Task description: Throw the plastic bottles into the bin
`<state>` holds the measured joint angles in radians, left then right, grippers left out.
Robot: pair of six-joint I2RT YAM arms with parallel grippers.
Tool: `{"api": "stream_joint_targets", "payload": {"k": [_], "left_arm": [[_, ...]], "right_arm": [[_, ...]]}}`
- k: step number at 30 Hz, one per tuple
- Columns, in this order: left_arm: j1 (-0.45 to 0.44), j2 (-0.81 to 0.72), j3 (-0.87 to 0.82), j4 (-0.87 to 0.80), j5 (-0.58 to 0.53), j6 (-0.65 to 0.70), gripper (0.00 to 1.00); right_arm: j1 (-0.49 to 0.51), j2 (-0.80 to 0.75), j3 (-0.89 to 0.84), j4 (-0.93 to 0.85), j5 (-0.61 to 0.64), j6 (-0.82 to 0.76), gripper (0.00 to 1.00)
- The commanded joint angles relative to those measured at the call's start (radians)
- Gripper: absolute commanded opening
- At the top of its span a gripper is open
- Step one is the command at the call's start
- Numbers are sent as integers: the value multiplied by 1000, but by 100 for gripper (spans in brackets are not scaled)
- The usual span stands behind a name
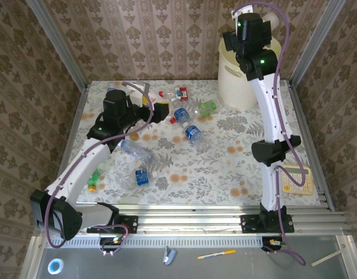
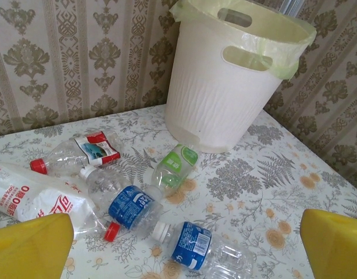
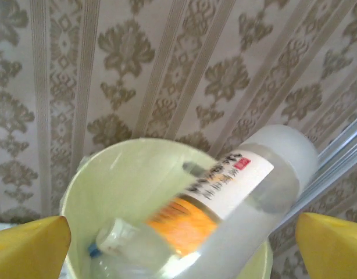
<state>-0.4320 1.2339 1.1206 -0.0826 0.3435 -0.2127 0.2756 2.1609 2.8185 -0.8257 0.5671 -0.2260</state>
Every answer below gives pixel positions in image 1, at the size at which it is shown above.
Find clear unlabelled plastic bottle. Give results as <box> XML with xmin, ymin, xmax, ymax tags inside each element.
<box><xmin>264</xmin><ymin>12</ymin><xmax>280</xmax><ymax>28</ymax></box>
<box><xmin>117</xmin><ymin>138</ymin><xmax>156</xmax><ymax>164</ymax></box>

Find blue label bottle red cap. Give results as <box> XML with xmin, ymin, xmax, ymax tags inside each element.
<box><xmin>169</xmin><ymin>106</ymin><xmax>193</xmax><ymax>128</ymax></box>

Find clear bottle blue white-text label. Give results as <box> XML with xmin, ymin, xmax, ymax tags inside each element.
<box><xmin>105</xmin><ymin>82</ymin><xmax>124</xmax><ymax>98</ymax></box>

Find red white small box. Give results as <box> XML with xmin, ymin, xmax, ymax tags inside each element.
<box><xmin>174</xmin><ymin>85</ymin><xmax>188</xmax><ymax>102</ymax></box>

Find blue label bottle white cap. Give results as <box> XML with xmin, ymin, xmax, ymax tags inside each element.
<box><xmin>116</xmin><ymin>167</ymin><xmax>159</xmax><ymax>189</ymax></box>

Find green bottle orange cap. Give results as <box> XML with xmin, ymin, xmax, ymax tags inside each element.
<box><xmin>87</xmin><ymin>167</ymin><xmax>101</xmax><ymax>193</ymax></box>

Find cream plastic bin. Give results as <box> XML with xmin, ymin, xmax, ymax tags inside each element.
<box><xmin>217</xmin><ymin>37</ymin><xmax>283</xmax><ymax>111</ymax></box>

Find floral tablecloth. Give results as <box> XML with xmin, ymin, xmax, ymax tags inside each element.
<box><xmin>56</xmin><ymin>80</ymin><xmax>322</xmax><ymax>206</ymax></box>

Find blue grey stapler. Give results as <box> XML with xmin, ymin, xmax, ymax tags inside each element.
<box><xmin>162</xmin><ymin>245</ymin><xmax>178</xmax><ymax>266</ymax></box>

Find yellow calculator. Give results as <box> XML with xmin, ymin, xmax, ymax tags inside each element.
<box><xmin>281</xmin><ymin>163</ymin><xmax>315</xmax><ymax>196</ymax></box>

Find white yellow marker pen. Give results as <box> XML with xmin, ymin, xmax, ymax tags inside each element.
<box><xmin>197</xmin><ymin>249</ymin><xmax>236</xmax><ymax>260</ymax></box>

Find blue tape roll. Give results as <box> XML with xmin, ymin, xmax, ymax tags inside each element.
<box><xmin>47</xmin><ymin>257</ymin><xmax>65</xmax><ymax>276</ymax></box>

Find wooden stick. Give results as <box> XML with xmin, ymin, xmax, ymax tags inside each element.
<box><xmin>310</xmin><ymin>249</ymin><xmax>342</xmax><ymax>267</ymax></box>

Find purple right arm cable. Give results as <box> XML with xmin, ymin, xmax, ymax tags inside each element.
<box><xmin>248</xmin><ymin>1</ymin><xmax>307</xmax><ymax>267</ymax></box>

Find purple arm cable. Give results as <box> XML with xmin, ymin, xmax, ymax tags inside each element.
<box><xmin>44</xmin><ymin>82</ymin><xmax>154</xmax><ymax>256</ymax></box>
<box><xmin>248</xmin><ymin>1</ymin><xmax>307</xmax><ymax>267</ymax></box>

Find aluminium frame post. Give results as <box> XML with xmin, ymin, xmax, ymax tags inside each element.
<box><xmin>24</xmin><ymin>0</ymin><xmax>89</xmax><ymax>91</ymax></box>
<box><xmin>289</xmin><ymin>0</ymin><xmax>347</xmax><ymax>85</ymax></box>

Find aluminium mounting rail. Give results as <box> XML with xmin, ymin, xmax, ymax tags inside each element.
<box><xmin>33</xmin><ymin>202</ymin><xmax>351</xmax><ymax>238</ymax></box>

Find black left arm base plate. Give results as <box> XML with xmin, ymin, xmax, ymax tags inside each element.
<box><xmin>87</xmin><ymin>214</ymin><xmax>138</xmax><ymax>235</ymax></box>

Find base connector wires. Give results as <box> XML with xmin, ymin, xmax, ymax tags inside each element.
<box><xmin>98</xmin><ymin>234</ymin><xmax>130</xmax><ymax>258</ymax></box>
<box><xmin>261</xmin><ymin>237</ymin><xmax>287</xmax><ymax>253</ymax></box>

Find grey slotted cable duct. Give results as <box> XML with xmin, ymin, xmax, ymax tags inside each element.
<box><xmin>45</xmin><ymin>235</ymin><xmax>265</xmax><ymax>248</ymax></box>

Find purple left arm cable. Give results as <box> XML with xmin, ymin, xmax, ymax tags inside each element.
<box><xmin>44</xmin><ymin>82</ymin><xmax>154</xmax><ymax>256</ymax></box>

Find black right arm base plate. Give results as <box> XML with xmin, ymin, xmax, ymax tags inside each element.
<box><xmin>240</xmin><ymin>214</ymin><xmax>295</xmax><ymax>234</ymax></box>

